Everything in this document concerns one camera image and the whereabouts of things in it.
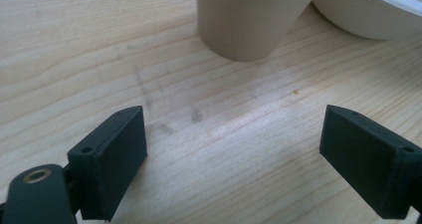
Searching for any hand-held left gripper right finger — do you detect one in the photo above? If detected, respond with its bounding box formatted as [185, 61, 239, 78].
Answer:
[318, 104, 422, 220]

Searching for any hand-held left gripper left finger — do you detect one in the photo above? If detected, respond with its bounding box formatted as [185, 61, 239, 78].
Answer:
[67, 105, 149, 223]

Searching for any beige paper cup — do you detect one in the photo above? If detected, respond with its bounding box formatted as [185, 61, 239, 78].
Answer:
[195, 0, 323, 63]

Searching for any white bowl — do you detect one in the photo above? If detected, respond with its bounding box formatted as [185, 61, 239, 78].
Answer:
[312, 0, 422, 41]

